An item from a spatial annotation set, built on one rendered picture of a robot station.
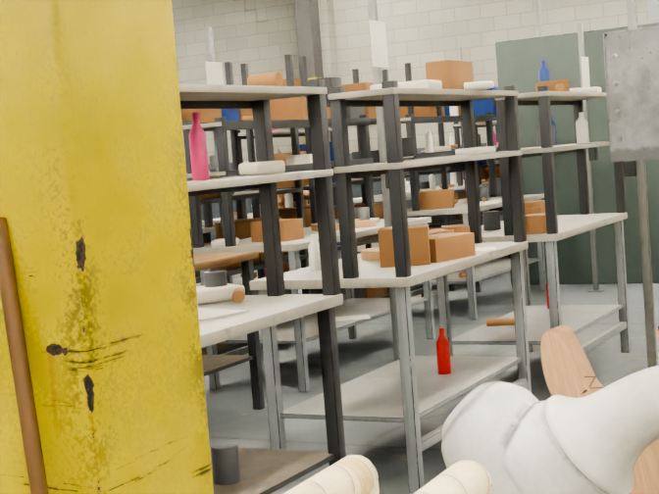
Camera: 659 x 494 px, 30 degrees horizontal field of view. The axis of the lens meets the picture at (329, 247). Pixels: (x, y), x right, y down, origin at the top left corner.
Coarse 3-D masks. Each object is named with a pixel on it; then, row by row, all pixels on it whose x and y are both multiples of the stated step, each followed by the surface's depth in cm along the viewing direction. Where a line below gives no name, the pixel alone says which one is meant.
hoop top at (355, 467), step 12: (348, 456) 84; (360, 456) 84; (336, 468) 81; (348, 468) 82; (360, 468) 83; (372, 468) 84; (312, 480) 79; (324, 480) 79; (336, 480) 80; (348, 480) 81; (360, 480) 82; (372, 480) 83; (288, 492) 76; (300, 492) 76; (312, 492) 77; (324, 492) 78; (336, 492) 79; (348, 492) 80; (360, 492) 81
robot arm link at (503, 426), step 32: (512, 384) 107; (640, 384) 99; (448, 416) 107; (480, 416) 104; (512, 416) 103; (544, 416) 102; (576, 416) 101; (608, 416) 100; (640, 416) 99; (448, 448) 105; (480, 448) 103; (512, 448) 102; (544, 448) 100; (576, 448) 100; (608, 448) 100; (640, 448) 101; (512, 480) 101; (544, 480) 100; (576, 480) 99; (608, 480) 100
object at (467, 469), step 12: (456, 468) 79; (468, 468) 79; (480, 468) 80; (432, 480) 77; (444, 480) 76; (456, 480) 77; (468, 480) 78; (480, 480) 79; (420, 492) 74; (432, 492) 74; (444, 492) 75; (456, 492) 76; (468, 492) 77; (480, 492) 78
